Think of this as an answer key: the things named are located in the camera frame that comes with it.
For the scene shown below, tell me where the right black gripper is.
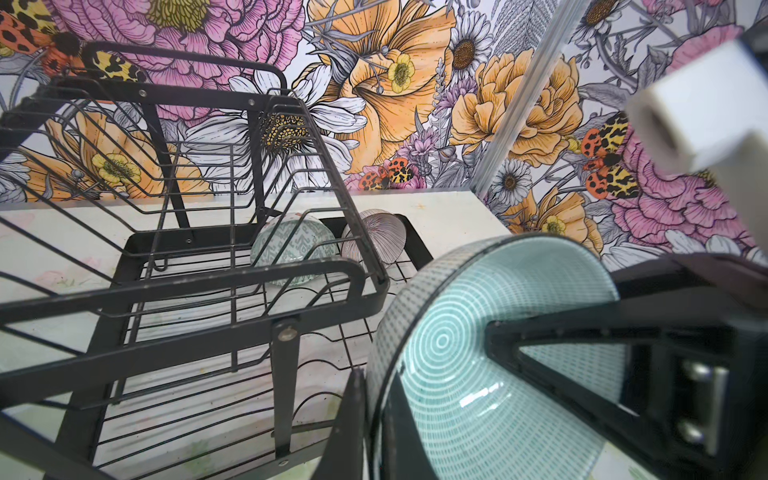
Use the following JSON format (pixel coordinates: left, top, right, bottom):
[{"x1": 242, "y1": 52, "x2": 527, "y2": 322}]
[{"x1": 613, "y1": 254, "x2": 767, "y2": 479}]

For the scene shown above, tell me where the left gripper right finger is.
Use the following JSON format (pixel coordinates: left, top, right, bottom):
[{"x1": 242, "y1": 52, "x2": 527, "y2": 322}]
[{"x1": 484, "y1": 311, "x2": 720, "y2": 474}]

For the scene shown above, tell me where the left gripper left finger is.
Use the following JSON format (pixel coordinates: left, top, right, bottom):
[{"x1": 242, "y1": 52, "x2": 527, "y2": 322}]
[{"x1": 311, "y1": 369, "x2": 366, "y2": 480}]

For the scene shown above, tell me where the teal concentric pattern bowl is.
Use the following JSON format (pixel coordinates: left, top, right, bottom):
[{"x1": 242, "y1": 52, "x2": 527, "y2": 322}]
[{"x1": 366, "y1": 235, "x2": 619, "y2": 479}]

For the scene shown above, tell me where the green geometric pattern bowl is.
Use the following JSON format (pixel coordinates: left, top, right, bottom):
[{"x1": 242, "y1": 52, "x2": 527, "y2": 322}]
[{"x1": 250, "y1": 213, "x2": 339, "y2": 266}]

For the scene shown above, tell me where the pink striped bowl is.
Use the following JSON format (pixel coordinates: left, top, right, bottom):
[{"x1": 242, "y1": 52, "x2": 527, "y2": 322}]
[{"x1": 360, "y1": 209, "x2": 407, "y2": 265}]

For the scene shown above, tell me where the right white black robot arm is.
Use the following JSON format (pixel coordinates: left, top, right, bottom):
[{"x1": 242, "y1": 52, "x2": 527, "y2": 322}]
[{"x1": 612, "y1": 25, "x2": 767, "y2": 479}]

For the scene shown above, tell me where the black wire dish rack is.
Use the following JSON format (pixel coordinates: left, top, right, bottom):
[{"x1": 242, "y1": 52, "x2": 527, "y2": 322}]
[{"x1": 1, "y1": 41, "x2": 432, "y2": 479}]

